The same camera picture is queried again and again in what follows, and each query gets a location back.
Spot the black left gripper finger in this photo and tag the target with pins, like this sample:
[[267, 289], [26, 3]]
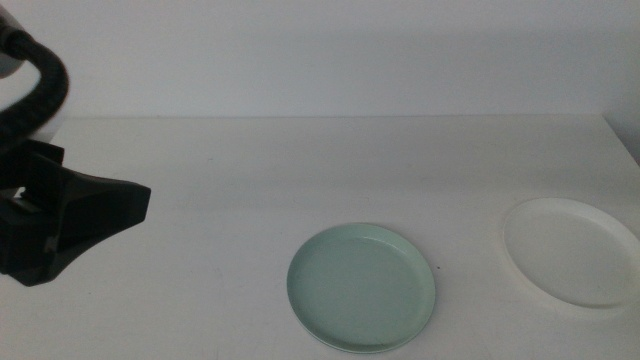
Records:
[[95, 210]]

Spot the mint green shallow bowl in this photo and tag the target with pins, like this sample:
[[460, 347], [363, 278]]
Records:
[[360, 287]]

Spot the white shallow bowl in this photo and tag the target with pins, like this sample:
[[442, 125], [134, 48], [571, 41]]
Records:
[[570, 252]]

